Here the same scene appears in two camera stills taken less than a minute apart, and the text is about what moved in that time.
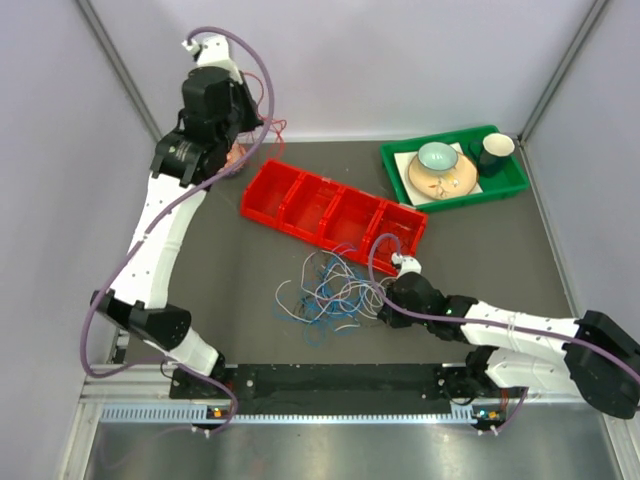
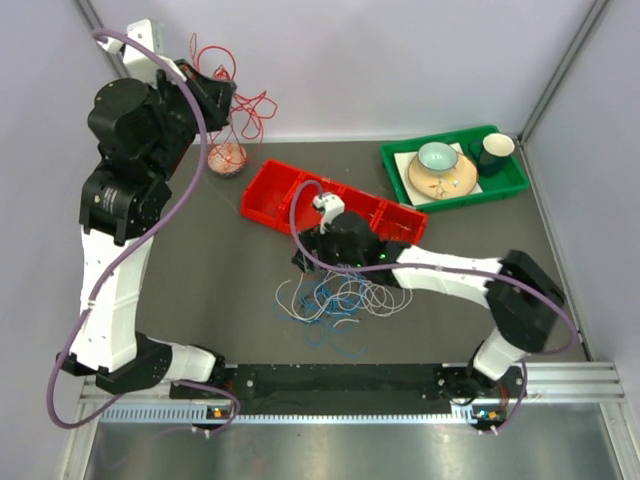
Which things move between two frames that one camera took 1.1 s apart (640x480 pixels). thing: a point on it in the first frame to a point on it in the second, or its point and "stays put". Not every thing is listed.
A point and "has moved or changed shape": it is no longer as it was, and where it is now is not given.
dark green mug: x=493 y=153 stays put
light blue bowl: x=437 y=156 stays put
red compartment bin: x=336 y=217 stays put
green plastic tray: x=513 y=180 stays put
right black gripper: x=392 y=318 to x=316 y=240
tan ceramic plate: x=450 y=184 stays put
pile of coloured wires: x=354 y=298 has moved or changed shape
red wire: x=266 y=119 has moved or changed shape
